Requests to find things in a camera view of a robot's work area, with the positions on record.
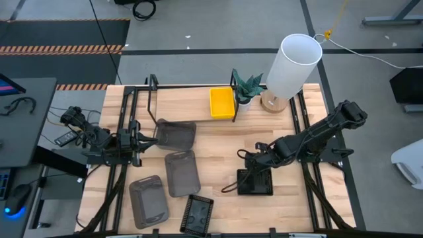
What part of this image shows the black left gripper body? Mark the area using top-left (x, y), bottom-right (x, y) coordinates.
top-left (117, 120), bottom-right (143, 168)

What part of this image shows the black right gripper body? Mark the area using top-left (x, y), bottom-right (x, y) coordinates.
top-left (247, 141), bottom-right (279, 192)

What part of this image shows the grey mesh basket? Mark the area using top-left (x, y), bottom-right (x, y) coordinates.
top-left (164, 149), bottom-right (202, 198)
top-left (128, 175), bottom-right (170, 230)
top-left (153, 118), bottom-right (198, 152)

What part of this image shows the yellow plastic basket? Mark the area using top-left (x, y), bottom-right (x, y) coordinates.
top-left (209, 86), bottom-right (237, 120)

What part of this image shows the small potted green plant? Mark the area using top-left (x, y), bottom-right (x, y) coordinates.
top-left (232, 68), bottom-right (264, 113)

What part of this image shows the black power adapter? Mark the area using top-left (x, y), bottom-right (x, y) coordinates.
top-left (54, 130), bottom-right (79, 147)

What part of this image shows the white lamp with wooden base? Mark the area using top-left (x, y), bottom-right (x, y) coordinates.
top-left (260, 33), bottom-right (323, 114)

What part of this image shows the black side desk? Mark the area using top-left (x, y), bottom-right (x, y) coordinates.
top-left (0, 77), bottom-right (57, 168)

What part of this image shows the black computer mouse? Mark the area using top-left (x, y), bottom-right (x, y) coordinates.
top-left (5, 184), bottom-right (32, 218)

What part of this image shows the black hazard-striped floor mat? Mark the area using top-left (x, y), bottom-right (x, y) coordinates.
top-left (0, 19), bottom-right (131, 91)

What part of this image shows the black keyboard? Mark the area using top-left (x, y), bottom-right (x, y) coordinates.
top-left (0, 168), bottom-right (13, 201)

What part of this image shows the computer monitor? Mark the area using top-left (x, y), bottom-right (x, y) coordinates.
top-left (0, 73), bottom-right (26, 97)

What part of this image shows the grey side table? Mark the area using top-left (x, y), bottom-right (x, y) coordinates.
top-left (0, 163), bottom-right (46, 238)

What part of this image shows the white plastic object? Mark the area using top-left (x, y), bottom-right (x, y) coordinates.
top-left (391, 138), bottom-right (423, 190)

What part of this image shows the black box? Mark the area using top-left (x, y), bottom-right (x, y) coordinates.
top-left (389, 67), bottom-right (423, 105)

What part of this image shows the grey metal desk leg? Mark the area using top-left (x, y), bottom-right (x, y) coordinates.
top-left (362, 0), bottom-right (423, 26)

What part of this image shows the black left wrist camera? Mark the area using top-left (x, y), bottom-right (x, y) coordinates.
top-left (118, 133), bottom-right (133, 150)

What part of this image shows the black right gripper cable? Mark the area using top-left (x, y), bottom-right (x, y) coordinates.
top-left (220, 149), bottom-right (247, 194)

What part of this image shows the wooden shelf with black frame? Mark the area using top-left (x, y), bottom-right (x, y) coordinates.
top-left (146, 70), bottom-right (241, 128)

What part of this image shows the black metal table frame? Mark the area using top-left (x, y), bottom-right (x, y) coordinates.
top-left (79, 84), bottom-right (358, 238)

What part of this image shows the thin black floor cable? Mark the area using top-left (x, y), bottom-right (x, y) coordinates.
top-left (88, 0), bottom-right (123, 85)

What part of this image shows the coiled black cable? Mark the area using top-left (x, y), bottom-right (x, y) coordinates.
top-left (132, 0), bottom-right (157, 22)

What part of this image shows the black headset cable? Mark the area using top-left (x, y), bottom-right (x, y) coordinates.
top-left (0, 97), bottom-right (37, 116)

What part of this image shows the yellow cord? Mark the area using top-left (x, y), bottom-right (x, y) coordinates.
top-left (325, 0), bottom-right (350, 40)

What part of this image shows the white cable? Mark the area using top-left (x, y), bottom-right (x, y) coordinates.
top-left (313, 32), bottom-right (423, 69)

